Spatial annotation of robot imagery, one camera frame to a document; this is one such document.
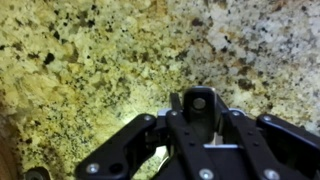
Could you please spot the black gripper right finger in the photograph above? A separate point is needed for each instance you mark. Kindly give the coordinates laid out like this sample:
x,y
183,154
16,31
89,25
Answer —
x,y
266,148

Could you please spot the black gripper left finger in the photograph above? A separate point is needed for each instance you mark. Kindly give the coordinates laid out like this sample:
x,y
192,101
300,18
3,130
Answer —
x,y
183,129

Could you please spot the small steel pot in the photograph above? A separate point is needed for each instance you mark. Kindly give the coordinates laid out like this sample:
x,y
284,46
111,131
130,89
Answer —
x,y
37,173

